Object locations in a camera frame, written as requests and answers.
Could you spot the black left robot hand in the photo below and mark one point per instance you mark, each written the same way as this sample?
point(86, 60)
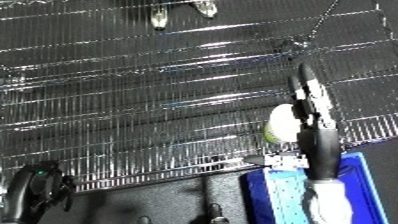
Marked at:
point(34, 191)

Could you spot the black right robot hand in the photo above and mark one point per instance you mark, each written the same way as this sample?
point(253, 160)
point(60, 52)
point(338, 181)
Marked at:
point(320, 146)

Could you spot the white paper cup green band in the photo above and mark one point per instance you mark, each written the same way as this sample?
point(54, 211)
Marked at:
point(282, 122)

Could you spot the pale right robot arm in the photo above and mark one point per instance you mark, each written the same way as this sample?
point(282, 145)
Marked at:
point(327, 203)

